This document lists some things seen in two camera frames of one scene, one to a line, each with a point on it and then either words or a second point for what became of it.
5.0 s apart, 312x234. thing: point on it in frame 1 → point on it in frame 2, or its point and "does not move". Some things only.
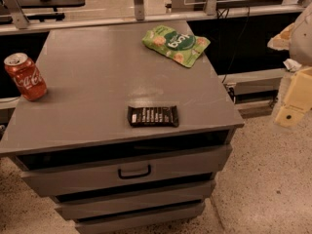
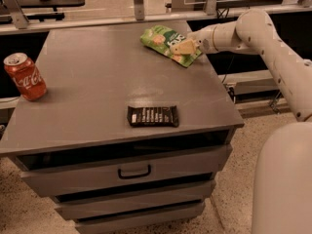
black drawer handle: x=135 y=175 does not move
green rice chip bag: x=177 y=46 does not move
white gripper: x=302 y=38 → x=204 y=40
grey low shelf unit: x=253 y=93 does not move
